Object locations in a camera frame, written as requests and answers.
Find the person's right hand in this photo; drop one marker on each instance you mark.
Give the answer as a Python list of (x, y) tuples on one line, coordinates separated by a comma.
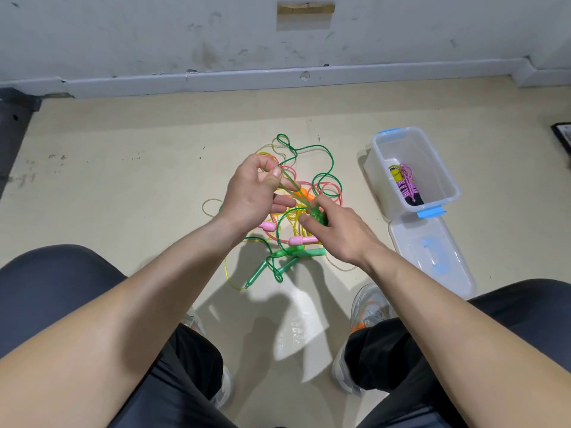
[(343, 234)]

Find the person's left hand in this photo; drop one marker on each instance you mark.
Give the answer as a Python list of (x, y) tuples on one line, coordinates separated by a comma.
[(248, 198)]

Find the clear storage box blue latches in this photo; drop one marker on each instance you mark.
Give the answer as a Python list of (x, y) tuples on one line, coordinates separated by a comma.
[(437, 169)]

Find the person's right forearm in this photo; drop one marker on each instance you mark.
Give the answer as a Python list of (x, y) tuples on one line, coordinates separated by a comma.
[(482, 343)]

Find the person's left forearm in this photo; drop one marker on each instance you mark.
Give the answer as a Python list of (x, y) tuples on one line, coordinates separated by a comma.
[(107, 334)]

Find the clear plastic box lid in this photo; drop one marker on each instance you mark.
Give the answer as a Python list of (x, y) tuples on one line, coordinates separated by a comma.
[(437, 254)]

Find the grey right shoe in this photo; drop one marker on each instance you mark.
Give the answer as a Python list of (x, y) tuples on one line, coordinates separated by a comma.
[(367, 303)]

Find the grey shoe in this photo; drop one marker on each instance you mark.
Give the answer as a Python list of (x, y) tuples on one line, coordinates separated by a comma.
[(221, 387), (367, 303)]

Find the grey left shoe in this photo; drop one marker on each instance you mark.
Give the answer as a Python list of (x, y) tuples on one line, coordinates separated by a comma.
[(221, 387)]

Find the black shorts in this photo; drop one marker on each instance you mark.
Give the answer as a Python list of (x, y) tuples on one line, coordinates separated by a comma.
[(45, 289)]

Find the small black object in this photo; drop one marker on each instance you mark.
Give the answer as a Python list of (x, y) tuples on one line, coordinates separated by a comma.
[(563, 136)]

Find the small wooden wall block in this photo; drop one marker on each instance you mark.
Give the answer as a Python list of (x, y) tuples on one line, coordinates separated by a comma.
[(306, 9)]

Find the black metal rack frame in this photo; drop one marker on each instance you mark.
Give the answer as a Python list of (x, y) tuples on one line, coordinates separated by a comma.
[(13, 129)]

